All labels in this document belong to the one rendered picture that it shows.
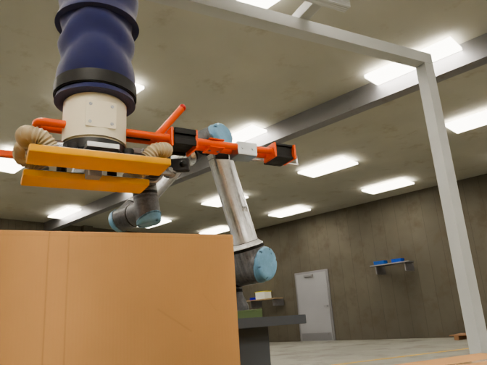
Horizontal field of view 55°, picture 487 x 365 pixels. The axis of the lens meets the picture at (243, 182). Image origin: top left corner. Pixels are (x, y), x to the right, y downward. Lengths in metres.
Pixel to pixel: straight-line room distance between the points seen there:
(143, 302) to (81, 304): 0.13
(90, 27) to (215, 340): 0.89
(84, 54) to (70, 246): 0.54
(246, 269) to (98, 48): 1.15
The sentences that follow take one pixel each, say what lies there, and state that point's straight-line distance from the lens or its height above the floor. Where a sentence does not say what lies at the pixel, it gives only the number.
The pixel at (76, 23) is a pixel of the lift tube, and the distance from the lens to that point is 1.43.
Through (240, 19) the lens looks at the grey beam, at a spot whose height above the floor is 3.10.
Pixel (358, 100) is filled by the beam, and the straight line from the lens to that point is 7.31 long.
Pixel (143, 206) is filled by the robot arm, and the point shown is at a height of 1.15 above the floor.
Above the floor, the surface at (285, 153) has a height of 1.26.
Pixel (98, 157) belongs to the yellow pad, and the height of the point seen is 1.14.
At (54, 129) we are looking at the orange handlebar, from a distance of 1.37.
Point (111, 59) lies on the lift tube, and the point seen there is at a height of 1.44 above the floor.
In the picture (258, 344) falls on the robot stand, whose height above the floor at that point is 0.64.
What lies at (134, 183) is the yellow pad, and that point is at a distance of 1.40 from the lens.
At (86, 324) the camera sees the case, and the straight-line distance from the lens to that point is 1.08.
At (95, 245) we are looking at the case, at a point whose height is 0.92.
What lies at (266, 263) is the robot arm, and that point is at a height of 0.97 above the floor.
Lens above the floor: 0.74
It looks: 16 degrees up
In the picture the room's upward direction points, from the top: 4 degrees counter-clockwise
